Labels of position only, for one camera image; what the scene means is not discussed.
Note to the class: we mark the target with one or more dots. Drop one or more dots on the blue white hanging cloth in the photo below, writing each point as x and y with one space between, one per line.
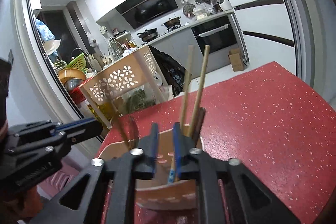
46 31

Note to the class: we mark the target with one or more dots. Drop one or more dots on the pink plastic stool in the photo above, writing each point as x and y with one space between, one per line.
63 176

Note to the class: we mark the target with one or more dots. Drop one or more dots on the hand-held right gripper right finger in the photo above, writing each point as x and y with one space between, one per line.
177 150

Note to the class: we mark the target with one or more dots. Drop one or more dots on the beige flower-cutout storage cart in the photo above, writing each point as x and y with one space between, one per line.
115 85

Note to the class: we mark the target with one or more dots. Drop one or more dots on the blue patterned wooden chopstick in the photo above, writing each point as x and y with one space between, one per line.
187 87

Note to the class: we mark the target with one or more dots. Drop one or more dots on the large black plastic bag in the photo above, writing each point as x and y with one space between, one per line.
168 69

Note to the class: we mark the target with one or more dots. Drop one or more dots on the red plastic basket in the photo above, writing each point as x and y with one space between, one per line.
77 95

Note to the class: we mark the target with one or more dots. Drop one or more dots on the person's left hand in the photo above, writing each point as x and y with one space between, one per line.
26 203

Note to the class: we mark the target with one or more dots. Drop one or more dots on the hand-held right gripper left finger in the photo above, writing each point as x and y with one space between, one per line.
153 155

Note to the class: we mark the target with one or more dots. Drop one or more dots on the green plastic basket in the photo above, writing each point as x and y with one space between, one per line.
76 62

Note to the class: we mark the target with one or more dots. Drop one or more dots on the orange plastic basin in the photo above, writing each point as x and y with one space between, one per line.
69 74

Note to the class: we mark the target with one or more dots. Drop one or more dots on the round patterned trivet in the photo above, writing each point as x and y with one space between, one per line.
189 10

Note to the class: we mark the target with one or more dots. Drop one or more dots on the beige plastic utensil holder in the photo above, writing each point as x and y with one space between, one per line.
162 195

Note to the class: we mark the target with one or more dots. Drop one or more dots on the white rice cooker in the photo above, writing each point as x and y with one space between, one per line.
225 5

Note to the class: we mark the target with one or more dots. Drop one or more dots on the dark wall switch panel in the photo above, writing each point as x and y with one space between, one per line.
10 55

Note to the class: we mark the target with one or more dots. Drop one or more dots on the grey kitchen counter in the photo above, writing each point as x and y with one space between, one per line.
178 40

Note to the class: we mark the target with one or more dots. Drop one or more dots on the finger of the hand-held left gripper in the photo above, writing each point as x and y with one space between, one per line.
76 124
86 132

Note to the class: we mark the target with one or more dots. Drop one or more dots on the rack of seasoning bottles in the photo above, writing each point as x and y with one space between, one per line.
124 41

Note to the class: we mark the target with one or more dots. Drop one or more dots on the white hanging plastic bag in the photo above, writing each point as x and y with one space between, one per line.
93 41

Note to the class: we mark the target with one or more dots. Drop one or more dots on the black built-in oven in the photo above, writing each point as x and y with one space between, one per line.
215 35

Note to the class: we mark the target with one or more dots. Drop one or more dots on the white steamer pot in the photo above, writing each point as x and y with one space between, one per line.
200 12

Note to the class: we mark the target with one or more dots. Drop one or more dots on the brown cooking pot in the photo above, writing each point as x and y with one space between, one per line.
172 22

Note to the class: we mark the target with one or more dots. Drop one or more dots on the stainless steel bowl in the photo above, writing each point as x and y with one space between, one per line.
74 84

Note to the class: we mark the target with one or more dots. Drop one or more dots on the black range hood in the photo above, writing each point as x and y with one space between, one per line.
147 5

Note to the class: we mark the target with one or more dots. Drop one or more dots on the bag of green vegetables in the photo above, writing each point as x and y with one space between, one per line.
139 100

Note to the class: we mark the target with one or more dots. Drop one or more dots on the black wok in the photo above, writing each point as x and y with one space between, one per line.
148 34

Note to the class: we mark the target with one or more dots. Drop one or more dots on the open cardboard floor box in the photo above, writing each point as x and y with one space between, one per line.
237 60

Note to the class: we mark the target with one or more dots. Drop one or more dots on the yellow cooking oil bottle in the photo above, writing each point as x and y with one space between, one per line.
103 111

